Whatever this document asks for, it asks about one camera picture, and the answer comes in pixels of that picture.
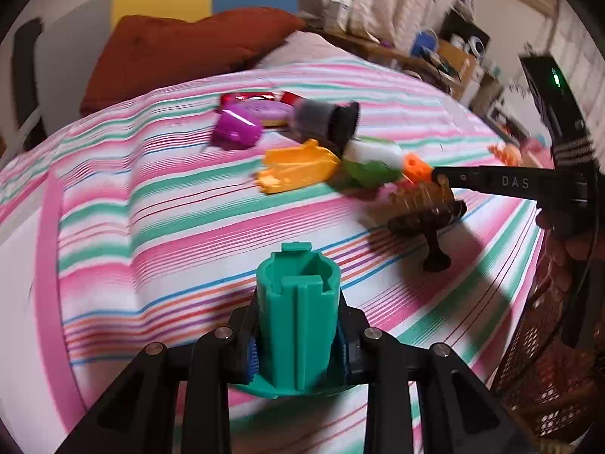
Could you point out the pink grey pillow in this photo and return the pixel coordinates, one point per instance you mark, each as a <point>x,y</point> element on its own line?
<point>302,47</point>

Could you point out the orange plastic clip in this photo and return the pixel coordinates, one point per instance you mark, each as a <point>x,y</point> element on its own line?
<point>296,167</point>

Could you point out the striped pink green bedcover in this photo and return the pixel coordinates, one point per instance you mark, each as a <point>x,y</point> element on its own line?
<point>160,234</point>

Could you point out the wooden side shelf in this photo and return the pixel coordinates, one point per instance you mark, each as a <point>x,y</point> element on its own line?
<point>395,59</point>

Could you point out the purple oval soap box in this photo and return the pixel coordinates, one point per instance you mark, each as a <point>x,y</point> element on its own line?
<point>269,113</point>

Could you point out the dark brown fluted mould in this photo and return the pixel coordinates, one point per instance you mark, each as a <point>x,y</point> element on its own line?
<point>424,208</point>

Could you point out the white small box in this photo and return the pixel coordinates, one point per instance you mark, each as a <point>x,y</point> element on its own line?
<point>337,15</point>

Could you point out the teal plastic cylinder part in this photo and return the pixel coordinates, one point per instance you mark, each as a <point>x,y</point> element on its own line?
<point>297,340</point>

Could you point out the red metallic cylinder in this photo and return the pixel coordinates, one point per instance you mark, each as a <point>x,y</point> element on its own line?
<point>237,96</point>

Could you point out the green white plastic gadget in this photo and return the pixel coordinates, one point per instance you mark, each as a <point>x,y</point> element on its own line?
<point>373,162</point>

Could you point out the blue kettle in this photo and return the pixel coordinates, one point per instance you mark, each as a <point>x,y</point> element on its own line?
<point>425,40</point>

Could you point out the small red plastic piece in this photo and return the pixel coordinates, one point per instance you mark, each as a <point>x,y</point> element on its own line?
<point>290,98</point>

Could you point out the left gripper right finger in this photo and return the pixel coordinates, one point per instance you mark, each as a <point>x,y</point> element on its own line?
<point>457,412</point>

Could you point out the orange small plastic block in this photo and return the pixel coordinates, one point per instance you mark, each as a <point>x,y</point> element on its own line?
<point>416,169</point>

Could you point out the orange comb-like rack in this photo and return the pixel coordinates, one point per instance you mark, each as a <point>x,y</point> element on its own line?
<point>508,154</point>

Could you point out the black grey lens cup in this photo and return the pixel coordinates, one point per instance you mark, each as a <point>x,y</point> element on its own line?
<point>333,126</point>

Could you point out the magenta plastic cup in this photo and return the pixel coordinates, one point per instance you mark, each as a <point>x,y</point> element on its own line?
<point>236,129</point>

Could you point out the rust red cushion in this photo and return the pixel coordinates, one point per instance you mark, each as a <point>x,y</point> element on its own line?
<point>147,53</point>

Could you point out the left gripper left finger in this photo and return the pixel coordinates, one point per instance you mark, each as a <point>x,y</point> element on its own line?
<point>136,413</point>

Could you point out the right hand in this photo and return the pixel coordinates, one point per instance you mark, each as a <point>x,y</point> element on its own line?
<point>553,271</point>

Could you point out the white pink-rimmed tray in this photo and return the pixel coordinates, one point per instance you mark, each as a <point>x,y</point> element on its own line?
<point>39,399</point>

